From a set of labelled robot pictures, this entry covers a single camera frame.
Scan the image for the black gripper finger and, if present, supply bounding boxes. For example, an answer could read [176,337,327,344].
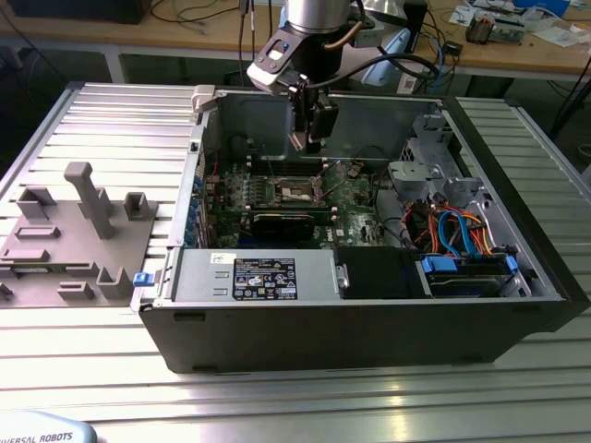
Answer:
[307,90,341,156]
[288,85,311,138]

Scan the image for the metal socket cover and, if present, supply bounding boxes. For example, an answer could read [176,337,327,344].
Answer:
[315,160,350,205]

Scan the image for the black RAM slot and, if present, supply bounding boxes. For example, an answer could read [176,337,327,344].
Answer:
[251,164,324,177]
[248,156,327,168]
[250,206,337,221]

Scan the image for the CPU socket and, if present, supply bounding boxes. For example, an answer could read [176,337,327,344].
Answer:
[271,176,327,208]

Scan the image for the metal CPU cooler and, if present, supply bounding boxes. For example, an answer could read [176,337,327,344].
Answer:
[464,12,494,46]

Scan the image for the white paper tag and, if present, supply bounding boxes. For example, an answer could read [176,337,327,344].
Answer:
[397,68,419,96]

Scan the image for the pale grey case latch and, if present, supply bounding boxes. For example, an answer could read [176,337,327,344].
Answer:
[190,84,219,114]

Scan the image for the silver metal drive cage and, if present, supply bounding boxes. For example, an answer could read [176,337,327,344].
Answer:
[387,114,486,204]

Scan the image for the tall black box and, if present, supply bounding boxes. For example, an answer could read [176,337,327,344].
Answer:
[404,0,429,54]

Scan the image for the green motherboard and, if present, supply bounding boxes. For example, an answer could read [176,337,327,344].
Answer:
[205,158,394,250]

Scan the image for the black graphics card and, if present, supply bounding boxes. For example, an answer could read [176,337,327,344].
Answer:
[242,212,320,242]

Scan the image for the wooden desk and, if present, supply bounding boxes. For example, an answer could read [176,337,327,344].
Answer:
[0,0,591,79]

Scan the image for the black plastic shroud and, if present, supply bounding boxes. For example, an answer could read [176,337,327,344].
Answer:
[334,246,433,301]

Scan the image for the grey electronic device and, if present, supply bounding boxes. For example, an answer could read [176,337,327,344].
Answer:
[488,17,527,46]

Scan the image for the grey power supply unit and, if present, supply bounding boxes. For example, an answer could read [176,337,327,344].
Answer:
[173,248,341,304]

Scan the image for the hard disk in blue carrier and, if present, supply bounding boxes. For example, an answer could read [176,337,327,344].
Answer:
[417,253,519,300]

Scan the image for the black PC case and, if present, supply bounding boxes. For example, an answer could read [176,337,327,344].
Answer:
[130,84,591,376]

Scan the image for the blue cardboard box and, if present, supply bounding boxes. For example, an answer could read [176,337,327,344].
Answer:
[513,0,573,14]

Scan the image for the white papers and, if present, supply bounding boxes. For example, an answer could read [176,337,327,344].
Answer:
[530,25,590,47]

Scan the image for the black box on desk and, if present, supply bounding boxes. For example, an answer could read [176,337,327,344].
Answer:
[8,0,151,25]

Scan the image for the grey parts rack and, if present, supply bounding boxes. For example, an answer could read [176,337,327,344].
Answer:
[0,161,162,309]

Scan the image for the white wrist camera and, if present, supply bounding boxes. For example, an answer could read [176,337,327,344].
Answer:
[246,35,304,98]

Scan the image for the metal wire locking lever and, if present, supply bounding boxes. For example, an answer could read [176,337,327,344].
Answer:
[260,143,279,186]

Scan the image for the black camera cable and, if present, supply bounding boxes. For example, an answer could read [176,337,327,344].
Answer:
[318,51,442,90]

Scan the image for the blue data wire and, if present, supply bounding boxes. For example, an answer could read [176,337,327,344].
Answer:
[436,208,463,258]
[452,210,479,259]

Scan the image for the orange wire bundle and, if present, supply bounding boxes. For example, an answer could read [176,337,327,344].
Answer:
[413,205,500,256]

